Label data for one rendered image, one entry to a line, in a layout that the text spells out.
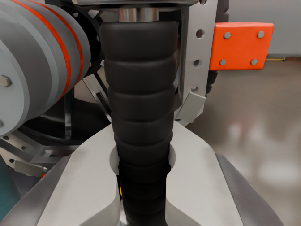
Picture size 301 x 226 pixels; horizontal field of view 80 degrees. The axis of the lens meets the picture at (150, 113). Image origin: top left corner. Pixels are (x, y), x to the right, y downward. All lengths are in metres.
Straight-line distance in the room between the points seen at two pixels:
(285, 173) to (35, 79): 1.44
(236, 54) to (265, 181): 1.11
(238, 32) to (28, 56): 0.28
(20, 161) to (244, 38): 0.49
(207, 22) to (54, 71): 0.22
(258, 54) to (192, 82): 0.11
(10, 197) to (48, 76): 0.26
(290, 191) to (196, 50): 1.18
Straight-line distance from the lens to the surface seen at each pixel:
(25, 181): 0.79
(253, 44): 0.34
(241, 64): 0.34
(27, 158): 0.49
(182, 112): 0.34
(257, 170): 1.42
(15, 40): 0.21
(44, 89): 0.22
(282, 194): 1.34
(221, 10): 0.40
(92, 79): 0.44
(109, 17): 0.83
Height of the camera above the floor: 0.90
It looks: 28 degrees down
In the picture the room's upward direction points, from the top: 1 degrees counter-clockwise
